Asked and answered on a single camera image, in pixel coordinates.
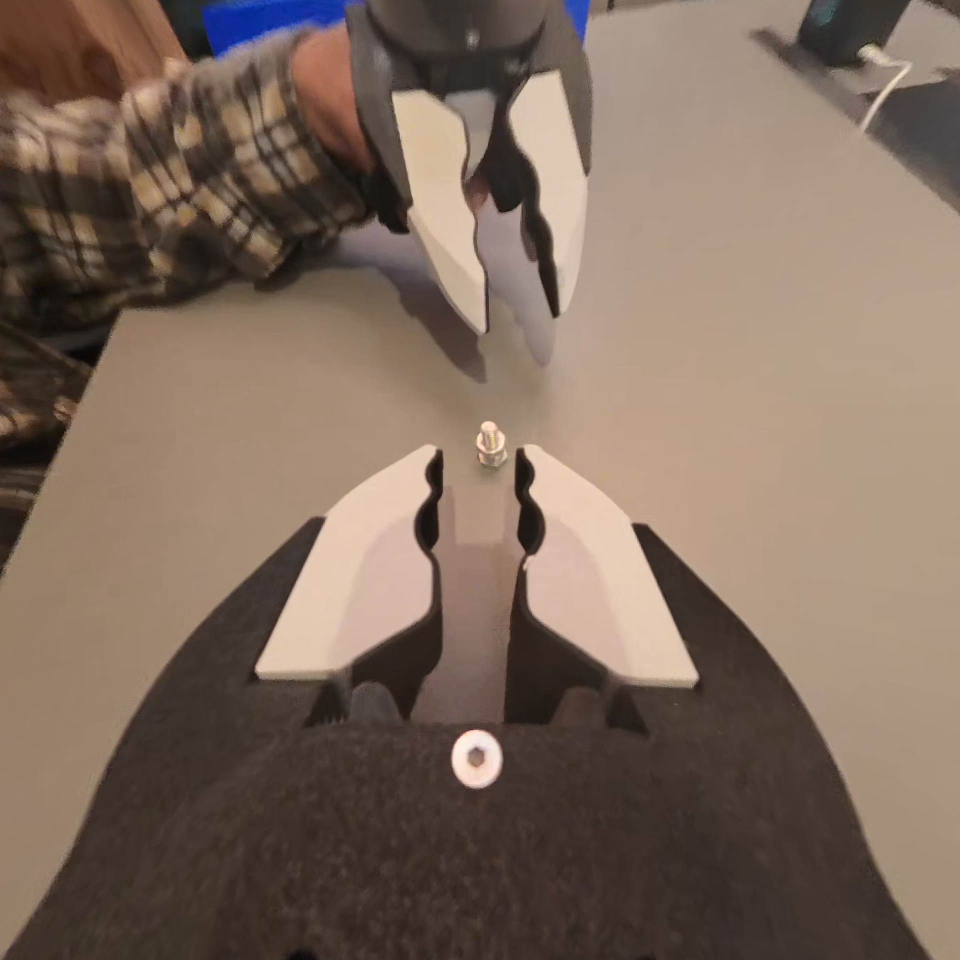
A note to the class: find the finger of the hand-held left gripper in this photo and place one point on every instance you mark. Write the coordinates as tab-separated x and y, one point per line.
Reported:
438	195
558	165

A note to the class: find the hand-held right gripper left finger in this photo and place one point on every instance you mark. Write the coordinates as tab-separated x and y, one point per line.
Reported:
360	571

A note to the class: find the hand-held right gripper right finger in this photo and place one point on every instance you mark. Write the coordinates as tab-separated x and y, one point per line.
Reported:
600	585

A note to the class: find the silver hex nut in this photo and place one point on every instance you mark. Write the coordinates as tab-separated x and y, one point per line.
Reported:
489	447

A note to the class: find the silver bolt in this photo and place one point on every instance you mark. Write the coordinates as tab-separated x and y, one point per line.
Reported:
488	429

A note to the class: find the person's left forearm plaid sleeve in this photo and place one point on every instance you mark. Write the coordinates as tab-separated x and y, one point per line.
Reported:
149	165

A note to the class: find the person's left hand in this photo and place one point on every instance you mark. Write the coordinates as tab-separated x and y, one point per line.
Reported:
330	91

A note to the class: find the blue plastic bin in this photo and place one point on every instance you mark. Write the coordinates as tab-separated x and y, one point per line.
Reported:
261	22

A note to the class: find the black charger box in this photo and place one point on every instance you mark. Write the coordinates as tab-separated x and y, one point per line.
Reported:
846	27

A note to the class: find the wooden pillar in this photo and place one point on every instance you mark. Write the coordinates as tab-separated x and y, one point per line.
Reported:
74	38

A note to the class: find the person's plaid shirt torso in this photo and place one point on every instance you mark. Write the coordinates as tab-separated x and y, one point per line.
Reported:
29	390

